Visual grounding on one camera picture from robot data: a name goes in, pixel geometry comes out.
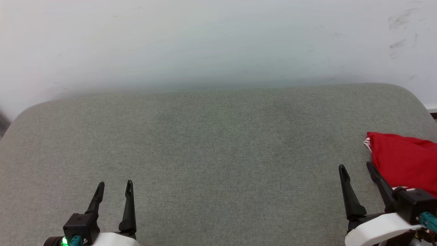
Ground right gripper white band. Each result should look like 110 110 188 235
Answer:
339 162 424 246

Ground grey-green fabric sofa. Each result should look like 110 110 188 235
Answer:
0 83 437 246

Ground red garment with white trim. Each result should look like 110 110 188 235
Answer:
363 132 437 199

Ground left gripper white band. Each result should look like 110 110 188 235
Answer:
85 180 141 246

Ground right arm teal-plug black cable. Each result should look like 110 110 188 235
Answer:
419 211 437 233

